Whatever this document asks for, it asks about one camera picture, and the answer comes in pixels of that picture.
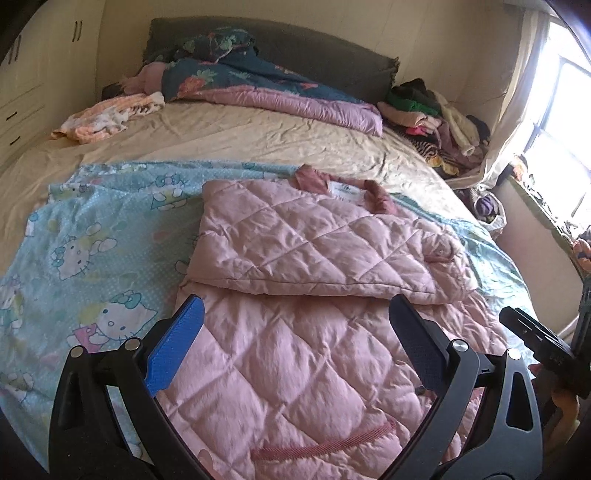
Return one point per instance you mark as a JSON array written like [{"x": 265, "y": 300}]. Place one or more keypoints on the bed with beige sheet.
[{"x": 277, "y": 138}]

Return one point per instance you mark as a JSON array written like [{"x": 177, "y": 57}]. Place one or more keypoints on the blue cartoon print sheet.
[{"x": 92, "y": 258}]

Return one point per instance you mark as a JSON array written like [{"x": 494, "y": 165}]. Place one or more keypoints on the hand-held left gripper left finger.
[{"x": 175, "y": 344}]

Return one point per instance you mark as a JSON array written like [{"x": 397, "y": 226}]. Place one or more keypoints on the small black object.
[{"x": 112, "y": 91}]

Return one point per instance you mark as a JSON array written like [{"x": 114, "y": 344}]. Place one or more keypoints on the cream curtain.
[{"x": 512, "y": 115}]

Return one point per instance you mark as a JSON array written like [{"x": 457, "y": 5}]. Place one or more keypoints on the green windowsill cover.
[{"x": 540, "y": 212}]

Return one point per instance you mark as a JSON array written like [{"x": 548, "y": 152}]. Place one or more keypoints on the bag of clothes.
[{"x": 487, "y": 207}]

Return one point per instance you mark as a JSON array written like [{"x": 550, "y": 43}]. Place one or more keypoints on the dark floral quilt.
[{"x": 258, "y": 78}]

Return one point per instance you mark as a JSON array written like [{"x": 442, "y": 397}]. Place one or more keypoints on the pink quilted jacket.
[{"x": 300, "y": 350}]

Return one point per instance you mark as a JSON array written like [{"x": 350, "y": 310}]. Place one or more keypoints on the pink pillow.
[{"x": 147, "y": 76}]

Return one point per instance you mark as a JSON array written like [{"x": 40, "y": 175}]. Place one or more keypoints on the window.
[{"x": 568, "y": 115}]

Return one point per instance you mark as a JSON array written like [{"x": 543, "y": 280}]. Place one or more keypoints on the cream wardrobe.
[{"x": 41, "y": 69}]

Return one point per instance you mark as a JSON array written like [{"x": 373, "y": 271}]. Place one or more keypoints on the person's right hand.
[{"x": 565, "y": 406}]

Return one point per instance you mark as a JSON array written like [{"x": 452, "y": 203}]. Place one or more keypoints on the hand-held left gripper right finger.
[{"x": 418, "y": 350}]

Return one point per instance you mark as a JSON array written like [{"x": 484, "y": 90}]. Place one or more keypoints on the grey padded headboard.
[{"x": 323, "y": 55}]

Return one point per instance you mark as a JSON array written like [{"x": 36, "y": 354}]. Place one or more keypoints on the peach patterned cloth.
[{"x": 101, "y": 117}]

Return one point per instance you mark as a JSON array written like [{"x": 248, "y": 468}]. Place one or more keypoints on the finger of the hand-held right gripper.
[{"x": 526, "y": 330}]

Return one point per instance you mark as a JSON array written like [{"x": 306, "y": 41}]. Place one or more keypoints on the pile of mixed clothes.
[{"x": 429, "y": 115}]

